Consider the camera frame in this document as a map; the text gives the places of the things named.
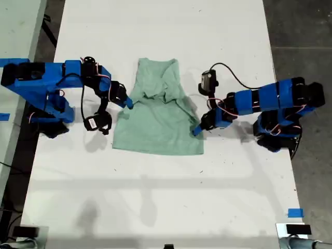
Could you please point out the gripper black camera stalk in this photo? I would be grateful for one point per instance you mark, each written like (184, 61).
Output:
(102, 105)
(212, 94)

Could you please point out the squarish blue tape piece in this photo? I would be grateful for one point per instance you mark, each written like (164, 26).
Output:
(295, 213)

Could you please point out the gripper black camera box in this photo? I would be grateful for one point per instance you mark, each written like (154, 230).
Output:
(91, 123)
(207, 80)

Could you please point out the pale green T-shirt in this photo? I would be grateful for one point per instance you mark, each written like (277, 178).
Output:
(155, 129)

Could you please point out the long blue tape strip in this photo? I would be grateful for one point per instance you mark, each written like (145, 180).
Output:
(13, 60)

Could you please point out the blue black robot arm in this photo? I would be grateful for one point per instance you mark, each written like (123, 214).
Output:
(269, 96)
(52, 75)

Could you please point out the short blue tape strip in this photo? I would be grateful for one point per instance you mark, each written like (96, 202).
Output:
(4, 117)

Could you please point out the small black box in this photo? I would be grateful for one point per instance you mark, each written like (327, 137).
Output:
(24, 231)
(168, 246)
(298, 229)

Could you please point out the grey metal tube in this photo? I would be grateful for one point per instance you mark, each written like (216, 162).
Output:
(18, 244)
(298, 244)

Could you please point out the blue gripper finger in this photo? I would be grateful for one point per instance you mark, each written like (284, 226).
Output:
(199, 128)
(199, 132)
(129, 100)
(129, 105)

